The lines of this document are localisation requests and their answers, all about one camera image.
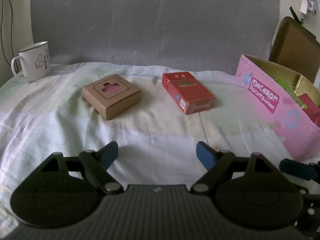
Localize white enamel mug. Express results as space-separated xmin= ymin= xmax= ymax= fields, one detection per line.
xmin=11 ymin=41 xmax=51 ymax=82

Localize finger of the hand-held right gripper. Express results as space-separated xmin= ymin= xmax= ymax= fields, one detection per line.
xmin=279 ymin=158 xmax=320 ymax=182

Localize green packet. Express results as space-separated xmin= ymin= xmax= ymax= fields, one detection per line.
xmin=274 ymin=79 xmax=308 ymax=109

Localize brown cardboard box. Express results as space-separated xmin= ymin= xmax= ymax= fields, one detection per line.
xmin=83 ymin=74 xmax=142 ymax=121

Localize thin black cable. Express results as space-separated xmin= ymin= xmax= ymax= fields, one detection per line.
xmin=0 ymin=0 xmax=14 ymax=63

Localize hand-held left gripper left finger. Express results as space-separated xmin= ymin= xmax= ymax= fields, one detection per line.
xmin=40 ymin=141 xmax=124 ymax=195

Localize red cigarette box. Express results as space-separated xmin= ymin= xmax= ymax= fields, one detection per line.
xmin=162 ymin=72 xmax=216 ymax=115

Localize pink biscuit tin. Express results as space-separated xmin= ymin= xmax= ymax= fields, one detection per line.
xmin=235 ymin=54 xmax=320 ymax=161

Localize white hanging items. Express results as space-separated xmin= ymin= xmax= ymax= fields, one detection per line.
xmin=299 ymin=0 xmax=320 ymax=18

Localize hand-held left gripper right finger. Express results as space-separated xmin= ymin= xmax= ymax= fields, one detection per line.
xmin=191 ymin=141 xmax=279 ymax=194

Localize grey fabric backrest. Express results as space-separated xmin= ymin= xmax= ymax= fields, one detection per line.
xmin=30 ymin=0 xmax=282 ymax=75

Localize black strip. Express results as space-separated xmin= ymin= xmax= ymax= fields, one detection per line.
xmin=289 ymin=6 xmax=304 ymax=25

